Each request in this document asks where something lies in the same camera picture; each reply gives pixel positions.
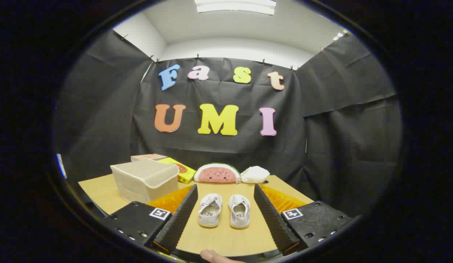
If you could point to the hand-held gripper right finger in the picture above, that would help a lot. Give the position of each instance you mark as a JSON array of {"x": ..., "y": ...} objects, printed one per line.
[{"x": 273, "y": 223}]

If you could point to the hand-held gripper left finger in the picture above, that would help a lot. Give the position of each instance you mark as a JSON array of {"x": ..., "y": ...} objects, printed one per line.
[{"x": 177, "y": 223}]

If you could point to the white shoe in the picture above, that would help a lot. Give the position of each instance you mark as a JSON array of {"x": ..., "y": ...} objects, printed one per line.
[
  {"x": 240, "y": 212},
  {"x": 209, "y": 212}
]

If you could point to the beige storage box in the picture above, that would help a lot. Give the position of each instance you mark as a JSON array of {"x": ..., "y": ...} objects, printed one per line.
[{"x": 142, "y": 179}]

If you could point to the yellow book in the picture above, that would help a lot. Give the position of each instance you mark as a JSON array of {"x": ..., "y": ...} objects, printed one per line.
[{"x": 186, "y": 174}]

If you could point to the white plush toy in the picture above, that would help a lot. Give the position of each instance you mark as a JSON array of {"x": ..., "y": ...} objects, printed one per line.
[{"x": 254, "y": 175}]

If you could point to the watermelon plush toy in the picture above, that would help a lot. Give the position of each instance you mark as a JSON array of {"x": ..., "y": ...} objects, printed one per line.
[{"x": 216, "y": 174}]

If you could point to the beige book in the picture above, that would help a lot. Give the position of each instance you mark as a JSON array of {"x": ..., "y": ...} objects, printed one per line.
[{"x": 148, "y": 157}]

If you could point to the ceiling light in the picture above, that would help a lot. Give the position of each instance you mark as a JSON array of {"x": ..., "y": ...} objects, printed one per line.
[{"x": 235, "y": 6}]

